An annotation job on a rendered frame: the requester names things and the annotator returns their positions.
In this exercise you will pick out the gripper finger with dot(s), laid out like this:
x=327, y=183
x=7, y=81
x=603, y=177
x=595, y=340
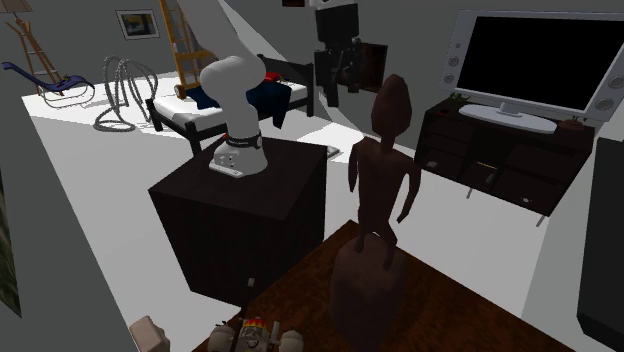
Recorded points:
x=352, y=63
x=325, y=68

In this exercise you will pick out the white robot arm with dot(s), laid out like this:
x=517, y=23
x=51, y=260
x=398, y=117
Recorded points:
x=237, y=97

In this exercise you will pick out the brown wooden human figure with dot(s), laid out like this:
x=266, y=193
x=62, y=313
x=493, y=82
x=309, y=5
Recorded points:
x=375, y=195

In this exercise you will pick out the yellow ladder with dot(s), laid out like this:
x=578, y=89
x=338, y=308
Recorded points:
x=184, y=46

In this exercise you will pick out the dark framed bed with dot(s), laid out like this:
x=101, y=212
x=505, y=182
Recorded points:
x=187, y=111

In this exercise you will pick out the dark robot stand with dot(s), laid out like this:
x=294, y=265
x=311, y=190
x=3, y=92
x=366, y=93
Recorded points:
x=234, y=219

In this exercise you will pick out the silver flat screen television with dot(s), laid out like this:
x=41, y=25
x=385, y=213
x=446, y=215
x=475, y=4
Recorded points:
x=536, y=58

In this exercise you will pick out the dark television cabinet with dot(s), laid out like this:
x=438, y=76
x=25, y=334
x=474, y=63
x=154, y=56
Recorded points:
x=516, y=166

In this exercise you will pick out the grey looped tube chair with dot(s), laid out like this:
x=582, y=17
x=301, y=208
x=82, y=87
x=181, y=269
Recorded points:
x=117, y=83

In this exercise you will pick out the brown wooden table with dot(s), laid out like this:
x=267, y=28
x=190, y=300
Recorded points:
x=458, y=312

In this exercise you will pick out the blue lounge chair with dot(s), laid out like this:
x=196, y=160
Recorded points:
x=53, y=86

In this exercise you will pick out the grey toy with red top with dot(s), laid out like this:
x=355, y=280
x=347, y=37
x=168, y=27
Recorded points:
x=251, y=334

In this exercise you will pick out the wooden tripod floor lamp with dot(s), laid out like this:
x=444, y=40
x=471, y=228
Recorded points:
x=30, y=46

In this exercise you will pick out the black cabinet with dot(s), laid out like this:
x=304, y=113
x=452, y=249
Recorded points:
x=604, y=244

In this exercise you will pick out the beige box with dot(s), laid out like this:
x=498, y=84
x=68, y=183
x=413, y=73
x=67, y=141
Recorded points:
x=148, y=335

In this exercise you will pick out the framed wall picture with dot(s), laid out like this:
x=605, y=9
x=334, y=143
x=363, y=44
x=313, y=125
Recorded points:
x=138, y=24

